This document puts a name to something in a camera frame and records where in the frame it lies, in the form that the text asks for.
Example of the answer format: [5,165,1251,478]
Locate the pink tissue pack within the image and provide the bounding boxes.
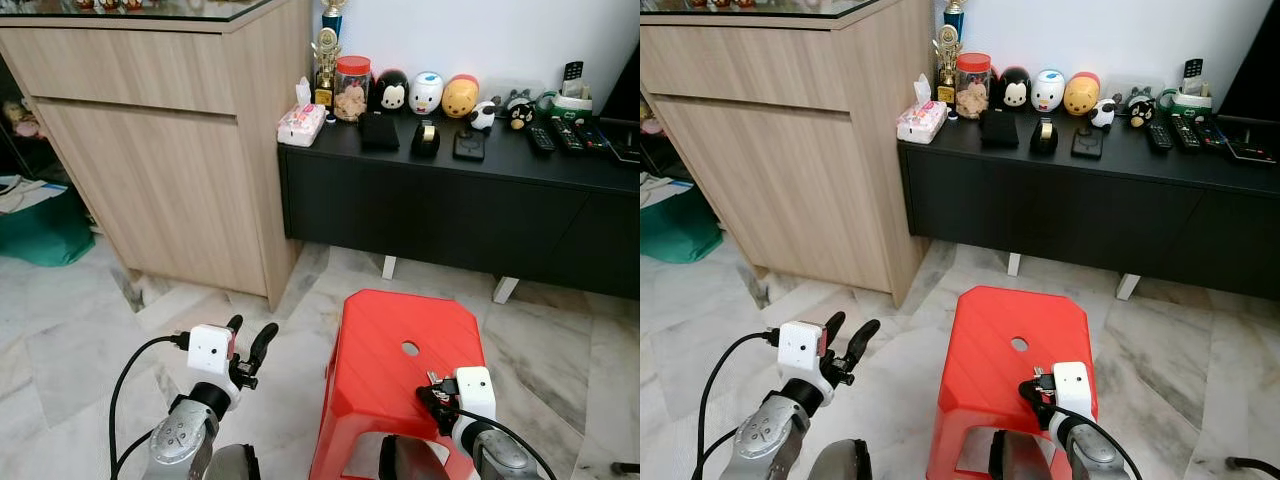
[896,74,949,145]
[277,78,329,149]

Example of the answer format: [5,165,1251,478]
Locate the light wood cabinet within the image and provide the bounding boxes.
[640,0,937,307]
[0,0,314,310]

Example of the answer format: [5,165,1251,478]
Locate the green remote holder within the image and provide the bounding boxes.
[1159,87,1214,122]
[538,88,594,124]

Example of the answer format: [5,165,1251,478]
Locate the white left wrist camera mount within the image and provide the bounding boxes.
[777,321,829,383]
[187,324,238,378]

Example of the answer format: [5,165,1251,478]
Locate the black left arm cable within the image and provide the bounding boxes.
[107,334,191,480]
[696,332,781,480]

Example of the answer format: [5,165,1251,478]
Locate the small black animal figure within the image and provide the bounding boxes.
[1125,86,1159,128]
[503,89,537,131]

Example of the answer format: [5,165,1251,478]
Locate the red lid snack jar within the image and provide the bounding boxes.
[955,53,994,121]
[334,56,373,124]

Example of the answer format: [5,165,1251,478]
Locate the black wallet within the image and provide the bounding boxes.
[359,111,402,154]
[980,108,1021,151]

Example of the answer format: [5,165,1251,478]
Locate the grey left robot leg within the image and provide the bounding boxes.
[808,440,874,480]
[205,444,263,480]

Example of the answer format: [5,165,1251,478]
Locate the black mouse plush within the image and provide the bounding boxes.
[372,69,410,114]
[995,67,1033,111]

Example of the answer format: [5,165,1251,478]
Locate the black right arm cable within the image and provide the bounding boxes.
[480,408,560,480]
[1070,404,1147,480]

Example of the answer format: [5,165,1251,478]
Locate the white round plush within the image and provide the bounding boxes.
[409,71,445,116]
[1031,69,1067,114]

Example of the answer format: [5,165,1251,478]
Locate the white papers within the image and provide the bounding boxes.
[0,174,63,216]
[640,172,693,210]

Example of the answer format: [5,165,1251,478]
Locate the green bag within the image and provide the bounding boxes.
[640,184,724,265]
[0,185,97,269]

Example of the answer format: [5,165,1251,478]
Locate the black television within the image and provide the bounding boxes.
[1218,43,1280,126]
[600,45,641,126]

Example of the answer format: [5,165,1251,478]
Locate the gold trophy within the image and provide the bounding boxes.
[933,25,964,105]
[313,27,344,107]

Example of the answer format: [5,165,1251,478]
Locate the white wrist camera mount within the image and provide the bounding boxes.
[1051,362,1094,420]
[777,321,829,383]
[187,324,238,378]
[455,366,498,422]

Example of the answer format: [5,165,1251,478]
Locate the yellow bear plush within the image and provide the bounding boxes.
[442,74,481,120]
[1063,72,1102,117]

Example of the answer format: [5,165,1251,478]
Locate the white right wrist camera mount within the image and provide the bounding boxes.
[455,366,498,422]
[1051,362,1094,420]

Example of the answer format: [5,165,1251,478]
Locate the red plastic stool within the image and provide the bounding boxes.
[308,289,488,480]
[926,285,1099,480]

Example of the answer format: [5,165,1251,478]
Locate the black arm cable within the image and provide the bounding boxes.
[480,408,560,480]
[696,332,781,480]
[1070,404,1147,480]
[107,334,191,480]

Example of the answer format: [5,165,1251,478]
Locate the black low console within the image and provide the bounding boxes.
[897,106,1280,301]
[278,108,641,301]

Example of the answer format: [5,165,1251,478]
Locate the black tape dispenser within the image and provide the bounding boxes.
[1030,117,1061,157]
[411,119,442,159]

